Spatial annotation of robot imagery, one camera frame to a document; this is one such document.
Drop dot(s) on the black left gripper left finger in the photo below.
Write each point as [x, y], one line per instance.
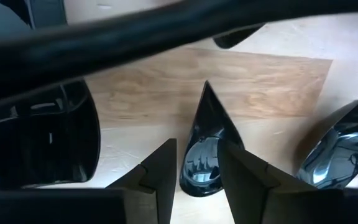
[157, 186]

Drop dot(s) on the black teardrop mini plate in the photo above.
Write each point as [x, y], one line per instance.
[200, 161]

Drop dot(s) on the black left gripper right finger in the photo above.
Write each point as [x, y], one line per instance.
[247, 193]

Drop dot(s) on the black leaf-shaped mini plate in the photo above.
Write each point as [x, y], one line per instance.
[42, 140]
[337, 155]

